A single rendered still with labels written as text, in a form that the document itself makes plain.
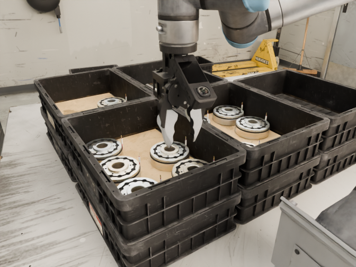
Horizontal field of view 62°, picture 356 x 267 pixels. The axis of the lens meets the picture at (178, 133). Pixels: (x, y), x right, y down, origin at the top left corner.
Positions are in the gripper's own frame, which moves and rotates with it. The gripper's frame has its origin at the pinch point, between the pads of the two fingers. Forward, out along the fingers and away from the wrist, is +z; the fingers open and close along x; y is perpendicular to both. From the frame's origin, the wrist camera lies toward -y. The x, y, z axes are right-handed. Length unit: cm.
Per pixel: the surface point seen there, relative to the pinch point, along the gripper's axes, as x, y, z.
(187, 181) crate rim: 3.8, -9.4, 3.2
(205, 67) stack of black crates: -110, 171, 39
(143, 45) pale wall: -115, 340, 50
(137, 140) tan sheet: 2.1, 25.2, 12.0
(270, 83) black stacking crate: -58, 36, 7
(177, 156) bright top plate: -2.5, 7.6, 9.0
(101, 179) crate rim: 18.4, -2.7, 2.5
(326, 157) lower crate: -43.9, -4.0, 14.4
